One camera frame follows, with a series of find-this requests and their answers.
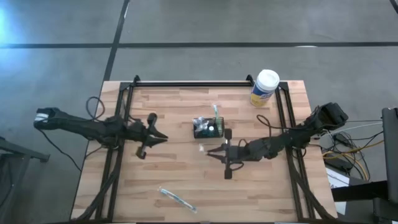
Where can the black floor bar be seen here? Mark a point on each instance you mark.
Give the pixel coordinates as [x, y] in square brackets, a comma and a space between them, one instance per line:
[357, 191]

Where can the black power brick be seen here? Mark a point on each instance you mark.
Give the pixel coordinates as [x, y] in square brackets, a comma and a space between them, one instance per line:
[342, 163]

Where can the blue toothbrush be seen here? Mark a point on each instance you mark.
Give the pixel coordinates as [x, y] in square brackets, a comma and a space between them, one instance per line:
[195, 121]
[178, 200]

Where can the green toothbrush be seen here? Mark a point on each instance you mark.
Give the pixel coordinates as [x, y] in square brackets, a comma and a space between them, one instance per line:
[215, 112]

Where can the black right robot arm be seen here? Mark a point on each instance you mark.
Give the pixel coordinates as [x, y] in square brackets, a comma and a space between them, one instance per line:
[280, 141]

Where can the Lysol wipes canister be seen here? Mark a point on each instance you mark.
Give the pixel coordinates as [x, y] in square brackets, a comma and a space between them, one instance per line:
[264, 87]

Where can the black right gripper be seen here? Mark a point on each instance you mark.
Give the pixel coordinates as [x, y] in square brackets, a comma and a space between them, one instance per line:
[239, 152]

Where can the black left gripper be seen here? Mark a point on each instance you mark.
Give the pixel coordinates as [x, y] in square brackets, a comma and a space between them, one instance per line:
[141, 132]

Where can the white paper sheet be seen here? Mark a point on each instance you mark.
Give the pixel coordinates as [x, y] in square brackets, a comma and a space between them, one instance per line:
[337, 180]

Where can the teal mouthwash bottle white cap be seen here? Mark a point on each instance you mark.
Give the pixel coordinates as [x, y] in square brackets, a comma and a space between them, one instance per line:
[211, 128]

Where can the black metal stand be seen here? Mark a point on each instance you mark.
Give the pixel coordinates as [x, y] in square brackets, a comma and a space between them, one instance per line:
[18, 149]

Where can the orange toothbrush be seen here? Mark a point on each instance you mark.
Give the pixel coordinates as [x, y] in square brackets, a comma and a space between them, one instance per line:
[201, 148]

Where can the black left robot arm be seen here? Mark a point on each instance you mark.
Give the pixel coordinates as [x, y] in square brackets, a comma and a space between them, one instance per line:
[81, 127]

